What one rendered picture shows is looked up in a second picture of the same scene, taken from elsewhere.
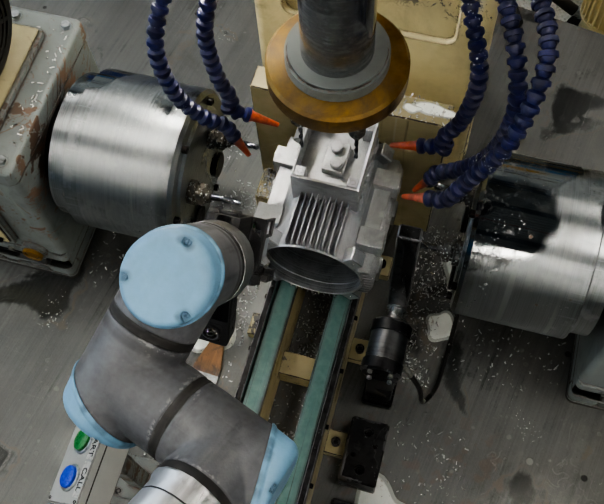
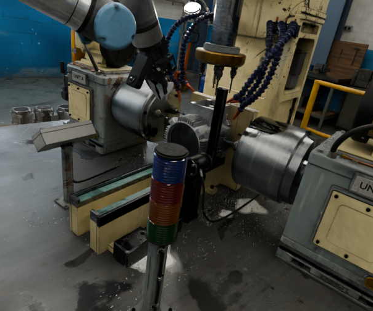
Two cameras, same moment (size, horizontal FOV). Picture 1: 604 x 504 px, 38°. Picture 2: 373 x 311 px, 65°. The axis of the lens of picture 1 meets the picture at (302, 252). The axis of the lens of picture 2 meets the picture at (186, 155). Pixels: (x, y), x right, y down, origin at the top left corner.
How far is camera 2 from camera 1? 94 cm
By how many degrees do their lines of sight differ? 42
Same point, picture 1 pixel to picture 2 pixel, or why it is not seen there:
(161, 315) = not seen: outside the picture
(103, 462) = (62, 130)
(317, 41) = (215, 24)
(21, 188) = (104, 89)
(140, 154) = (146, 87)
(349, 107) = (218, 52)
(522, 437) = (245, 259)
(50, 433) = (52, 179)
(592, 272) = (296, 144)
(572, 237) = (291, 132)
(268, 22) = (206, 89)
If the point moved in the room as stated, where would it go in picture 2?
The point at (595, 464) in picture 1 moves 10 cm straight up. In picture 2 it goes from (281, 285) to (291, 258)
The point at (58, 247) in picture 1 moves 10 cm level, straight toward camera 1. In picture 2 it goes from (102, 132) to (102, 142)
